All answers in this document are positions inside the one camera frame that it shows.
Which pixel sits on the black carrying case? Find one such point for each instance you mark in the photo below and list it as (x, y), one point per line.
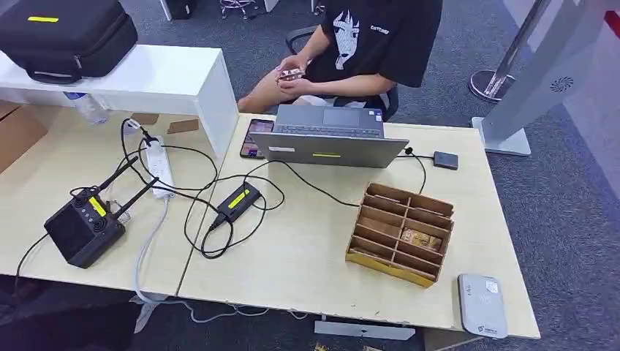
(63, 34)

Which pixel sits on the white power strip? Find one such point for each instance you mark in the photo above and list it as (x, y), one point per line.
(160, 169)

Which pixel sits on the white desk shelf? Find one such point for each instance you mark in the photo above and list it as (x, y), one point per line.
(145, 72)

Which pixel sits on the wooden card box with dividers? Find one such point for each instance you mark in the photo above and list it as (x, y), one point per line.
(387, 261)

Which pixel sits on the black router with antennas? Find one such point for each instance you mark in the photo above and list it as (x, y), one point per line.
(81, 231)

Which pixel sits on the small black hub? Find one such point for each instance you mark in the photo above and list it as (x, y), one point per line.
(445, 160)

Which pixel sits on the white kiosk stand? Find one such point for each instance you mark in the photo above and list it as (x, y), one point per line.
(533, 72)

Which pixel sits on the grey laptop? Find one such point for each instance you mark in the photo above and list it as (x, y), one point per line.
(329, 145)

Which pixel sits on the yellow printed card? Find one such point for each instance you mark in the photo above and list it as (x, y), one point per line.
(421, 240)

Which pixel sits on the clear plastic water bottle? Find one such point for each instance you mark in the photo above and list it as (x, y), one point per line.
(90, 109)

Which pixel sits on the person's left hand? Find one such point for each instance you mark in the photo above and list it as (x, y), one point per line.
(298, 86)

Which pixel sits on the black smartphone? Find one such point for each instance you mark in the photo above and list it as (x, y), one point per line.
(255, 138)

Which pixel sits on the chrome stanchion post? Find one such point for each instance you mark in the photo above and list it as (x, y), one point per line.
(489, 85)

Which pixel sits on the grey metal desk bar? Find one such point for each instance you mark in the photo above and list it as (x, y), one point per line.
(363, 331)

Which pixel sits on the chrome stool base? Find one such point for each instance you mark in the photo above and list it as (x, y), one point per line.
(237, 7)

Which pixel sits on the brown cardboard box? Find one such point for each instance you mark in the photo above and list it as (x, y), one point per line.
(17, 135)

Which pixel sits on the person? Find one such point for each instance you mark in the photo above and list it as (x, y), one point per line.
(387, 43)

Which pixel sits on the brown cardboard piece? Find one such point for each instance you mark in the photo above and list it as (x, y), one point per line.
(183, 126)
(145, 118)

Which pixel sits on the flat grey card reader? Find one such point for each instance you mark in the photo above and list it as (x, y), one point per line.
(482, 305)

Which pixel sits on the white plug adapter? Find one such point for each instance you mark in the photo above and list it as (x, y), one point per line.
(131, 127)

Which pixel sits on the black power adapter yellow label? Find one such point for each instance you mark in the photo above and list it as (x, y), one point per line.
(239, 202)

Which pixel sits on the clear plastic wrapper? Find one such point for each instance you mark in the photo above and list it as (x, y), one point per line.
(119, 212)

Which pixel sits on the person's right hand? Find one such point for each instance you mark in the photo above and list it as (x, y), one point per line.
(293, 62)

